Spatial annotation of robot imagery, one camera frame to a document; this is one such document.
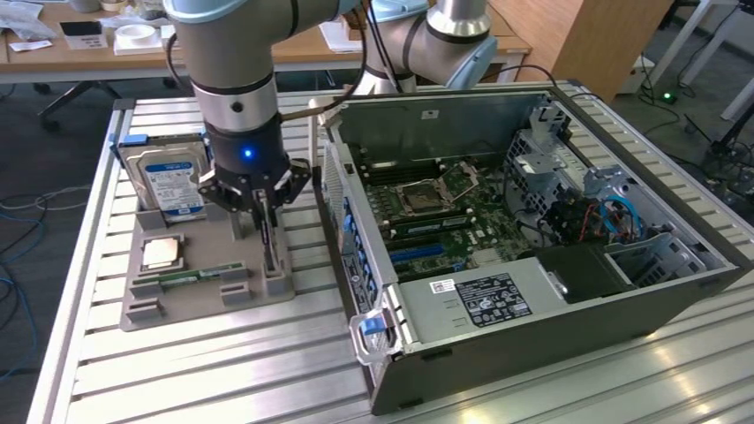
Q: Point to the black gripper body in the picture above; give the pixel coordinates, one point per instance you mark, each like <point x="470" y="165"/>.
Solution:
<point x="247" y="150"/>

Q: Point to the graphics card with black fan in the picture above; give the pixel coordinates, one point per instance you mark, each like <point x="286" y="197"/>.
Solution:
<point x="270" y="247"/>

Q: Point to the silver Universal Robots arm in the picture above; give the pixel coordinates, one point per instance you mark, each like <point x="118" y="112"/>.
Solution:
<point x="230" y="57"/>

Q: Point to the hard disk with blue rails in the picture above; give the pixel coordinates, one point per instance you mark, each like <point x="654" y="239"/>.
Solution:
<point x="171" y="176"/>

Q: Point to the silver CPU chip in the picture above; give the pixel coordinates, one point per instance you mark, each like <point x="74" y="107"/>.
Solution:
<point x="162" y="252"/>

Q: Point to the CPU socket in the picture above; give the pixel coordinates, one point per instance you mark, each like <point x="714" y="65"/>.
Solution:
<point x="421" y="201"/>

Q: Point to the grey parts rack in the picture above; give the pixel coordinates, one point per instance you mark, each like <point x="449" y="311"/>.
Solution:
<point x="194" y="309"/>

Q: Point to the long expansion slot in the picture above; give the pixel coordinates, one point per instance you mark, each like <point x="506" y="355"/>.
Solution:
<point x="418" y="254"/>

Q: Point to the white labelled box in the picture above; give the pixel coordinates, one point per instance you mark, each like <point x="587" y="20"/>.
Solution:
<point x="164" y="40"/>

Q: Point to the white paper stack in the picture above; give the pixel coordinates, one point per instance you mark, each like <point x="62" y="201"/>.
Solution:
<point x="338" y="44"/>

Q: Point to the flat white box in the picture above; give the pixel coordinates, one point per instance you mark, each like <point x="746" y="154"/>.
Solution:
<point x="138" y="50"/>

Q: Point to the metal socket cover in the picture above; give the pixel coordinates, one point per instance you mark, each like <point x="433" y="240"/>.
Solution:
<point x="465" y="179"/>

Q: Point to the white tape roll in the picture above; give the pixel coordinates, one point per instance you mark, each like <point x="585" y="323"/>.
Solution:
<point x="135" y="40"/>

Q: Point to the green motherboard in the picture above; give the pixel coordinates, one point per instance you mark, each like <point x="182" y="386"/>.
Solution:
<point x="471" y="240"/>

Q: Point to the black office chair base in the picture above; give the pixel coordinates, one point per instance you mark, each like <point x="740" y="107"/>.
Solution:
<point x="59" y="103"/>

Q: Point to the dark grey packet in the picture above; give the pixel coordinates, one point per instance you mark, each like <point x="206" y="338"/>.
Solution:
<point x="147" y="12"/>

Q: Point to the grey power supply unit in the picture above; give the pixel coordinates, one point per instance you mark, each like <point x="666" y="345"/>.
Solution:
<point x="425" y="309"/>

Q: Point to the wooden desk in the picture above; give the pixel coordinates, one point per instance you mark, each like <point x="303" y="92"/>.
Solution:
<point x="71" y="62"/>

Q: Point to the blue case release latch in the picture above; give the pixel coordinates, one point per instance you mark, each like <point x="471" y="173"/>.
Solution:
<point x="373" y="333"/>

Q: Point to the black and white card box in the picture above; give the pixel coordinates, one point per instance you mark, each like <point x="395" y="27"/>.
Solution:
<point x="83" y="28"/>

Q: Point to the perforated metal disk bay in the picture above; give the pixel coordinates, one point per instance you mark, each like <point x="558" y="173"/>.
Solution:
<point x="530" y="176"/>

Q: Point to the grey cup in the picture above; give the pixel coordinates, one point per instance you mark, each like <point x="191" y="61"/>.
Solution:
<point x="86" y="5"/>

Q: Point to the red and white card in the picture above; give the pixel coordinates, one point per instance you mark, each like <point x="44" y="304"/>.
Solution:
<point x="30" y="46"/>

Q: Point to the clear plastic bag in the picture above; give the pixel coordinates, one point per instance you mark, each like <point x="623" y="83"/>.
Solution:
<point x="23" y="24"/>

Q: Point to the black plastic air shroud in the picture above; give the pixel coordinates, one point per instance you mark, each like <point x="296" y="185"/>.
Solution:
<point x="583" y="274"/>

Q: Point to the open grey PC case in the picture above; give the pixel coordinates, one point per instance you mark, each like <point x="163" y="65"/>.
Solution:
<point x="530" y="362"/>

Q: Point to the white box with red dot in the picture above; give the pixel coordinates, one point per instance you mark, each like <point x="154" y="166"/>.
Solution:
<point x="639" y="81"/>

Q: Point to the silver slanted disk bay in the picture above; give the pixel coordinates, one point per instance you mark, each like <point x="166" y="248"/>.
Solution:
<point x="666" y="256"/>

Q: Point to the wooden cabinet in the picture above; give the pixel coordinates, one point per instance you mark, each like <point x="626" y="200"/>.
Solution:
<point x="635" y="44"/>

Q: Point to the black box with green light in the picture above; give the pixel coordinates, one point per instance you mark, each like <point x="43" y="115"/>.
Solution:
<point x="669" y="99"/>

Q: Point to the white table frame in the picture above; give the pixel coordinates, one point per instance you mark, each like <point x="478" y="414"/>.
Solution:
<point x="740" y="101"/>

